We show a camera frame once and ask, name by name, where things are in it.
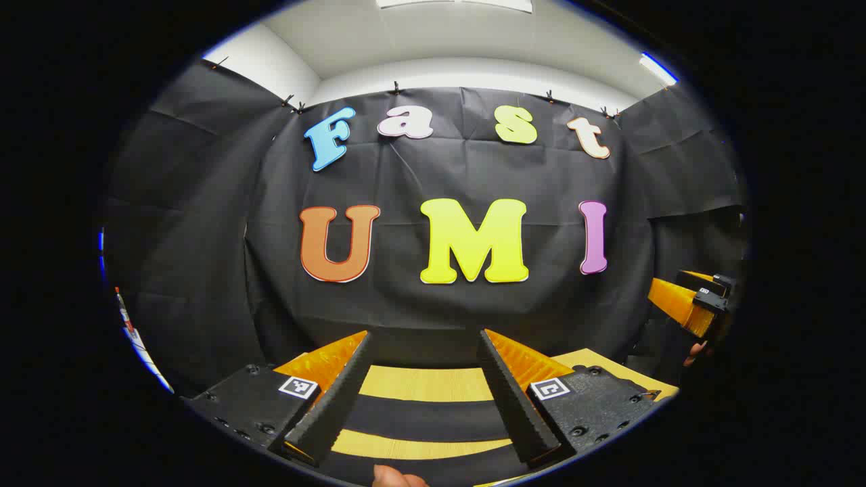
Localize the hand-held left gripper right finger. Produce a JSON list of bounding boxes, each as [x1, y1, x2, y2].
[[476, 329, 664, 467]]

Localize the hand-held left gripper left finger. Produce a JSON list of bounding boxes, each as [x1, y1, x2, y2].
[[183, 330, 375, 469]]

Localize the small ceiling light panel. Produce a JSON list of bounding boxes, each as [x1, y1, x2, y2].
[[639, 52, 679, 87]]

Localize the black backdrop cloth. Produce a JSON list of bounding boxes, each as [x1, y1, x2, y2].
[[101, 57, 750, 400]]

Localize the long ceiling light panel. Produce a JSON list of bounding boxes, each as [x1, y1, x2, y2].
[[375, 0, 535, 14]]

